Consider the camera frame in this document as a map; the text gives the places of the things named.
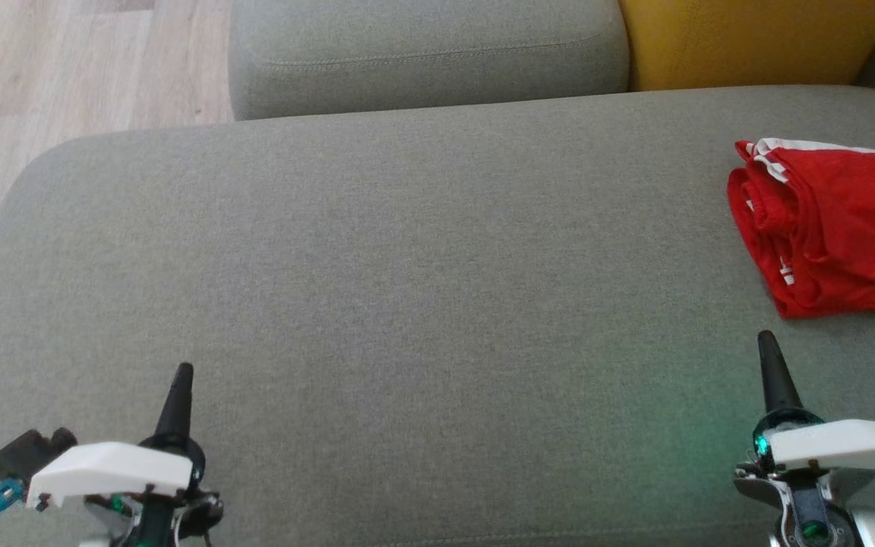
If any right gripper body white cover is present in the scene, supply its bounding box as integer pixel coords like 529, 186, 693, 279
734, 409, 875, 547

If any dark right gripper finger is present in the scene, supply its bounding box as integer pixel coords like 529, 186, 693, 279
756, 330, 804, 416

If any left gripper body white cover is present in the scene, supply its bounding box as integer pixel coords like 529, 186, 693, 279
26, 435, 224, 547

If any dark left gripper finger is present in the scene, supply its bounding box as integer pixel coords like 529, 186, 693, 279
153, 362, 196, 450

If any red jersey with white trim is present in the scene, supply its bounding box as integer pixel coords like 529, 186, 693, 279
726, 138, 875, 318

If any grey sofa seat cushion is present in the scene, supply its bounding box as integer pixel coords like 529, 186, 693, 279
0, 85, 875, 547

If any yellow cushion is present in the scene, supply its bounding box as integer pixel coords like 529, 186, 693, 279
618, 0, 875, 93

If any grey sofa back cushion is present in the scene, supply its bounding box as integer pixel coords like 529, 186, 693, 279
227, 0, 630, 121

